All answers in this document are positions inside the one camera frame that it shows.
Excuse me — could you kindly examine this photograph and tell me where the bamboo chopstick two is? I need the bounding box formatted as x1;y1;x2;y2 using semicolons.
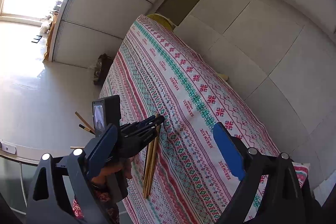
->
144;125;161;199

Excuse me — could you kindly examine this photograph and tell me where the black chopstick gold band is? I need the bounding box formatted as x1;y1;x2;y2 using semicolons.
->
79;124;95;135

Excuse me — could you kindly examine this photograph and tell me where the bamboo chopstick one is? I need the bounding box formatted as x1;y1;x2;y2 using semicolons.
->
75;111;95;133

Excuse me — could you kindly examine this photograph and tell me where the bamboo chopstick six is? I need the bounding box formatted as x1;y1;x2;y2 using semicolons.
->
70;146;85;149

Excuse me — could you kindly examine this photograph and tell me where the bamboo chopstick three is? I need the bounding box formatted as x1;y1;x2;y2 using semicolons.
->
143;140;154;198

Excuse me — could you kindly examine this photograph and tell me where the floral sleeve forearm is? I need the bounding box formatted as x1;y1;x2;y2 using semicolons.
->
72;182;120;223

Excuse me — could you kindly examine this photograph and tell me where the person right hand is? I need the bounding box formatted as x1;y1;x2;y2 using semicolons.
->
91;157;134;186

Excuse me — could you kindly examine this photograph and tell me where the patterned striped tablecloth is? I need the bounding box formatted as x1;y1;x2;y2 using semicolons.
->
100;15;280;223

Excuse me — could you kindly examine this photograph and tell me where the dark brown trash bin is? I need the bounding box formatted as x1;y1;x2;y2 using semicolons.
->
93;53;113;86

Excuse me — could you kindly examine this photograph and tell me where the yellow bag on counter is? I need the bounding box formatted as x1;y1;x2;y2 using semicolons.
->
44;11;59;61

